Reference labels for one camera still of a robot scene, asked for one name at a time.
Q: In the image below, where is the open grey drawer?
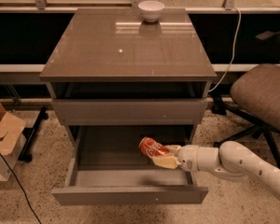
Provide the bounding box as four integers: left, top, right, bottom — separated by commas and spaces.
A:
52, 125, 208, 205

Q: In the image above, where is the red coke can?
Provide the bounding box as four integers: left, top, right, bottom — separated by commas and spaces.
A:
139, 137, 171, 159

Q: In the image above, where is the white hanging cable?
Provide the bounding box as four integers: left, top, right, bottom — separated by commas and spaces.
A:
207, 7, 243, 93

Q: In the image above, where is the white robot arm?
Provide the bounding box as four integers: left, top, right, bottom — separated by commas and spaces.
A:
149, 141, 280, 201

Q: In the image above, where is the black metal stand leg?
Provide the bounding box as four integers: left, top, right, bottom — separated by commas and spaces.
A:
19, 107, 49, 162

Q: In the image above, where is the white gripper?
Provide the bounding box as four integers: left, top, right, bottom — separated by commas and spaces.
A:
152, 145, 220, 172

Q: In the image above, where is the black floor cable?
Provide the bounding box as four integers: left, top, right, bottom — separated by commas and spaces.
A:
0, 137, 43, 224

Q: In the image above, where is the cardboard box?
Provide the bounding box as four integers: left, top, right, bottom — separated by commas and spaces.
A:
0, 103, 26, 181

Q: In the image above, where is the white ceramic bowl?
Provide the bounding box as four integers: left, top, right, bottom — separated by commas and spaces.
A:
138, 1, 164, 22

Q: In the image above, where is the grey drawer cabinet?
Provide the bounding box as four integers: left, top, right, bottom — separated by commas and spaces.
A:
40, 8, 216, 144

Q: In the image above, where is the brown office chair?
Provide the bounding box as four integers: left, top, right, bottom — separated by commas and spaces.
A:
211, 63, 280, 169

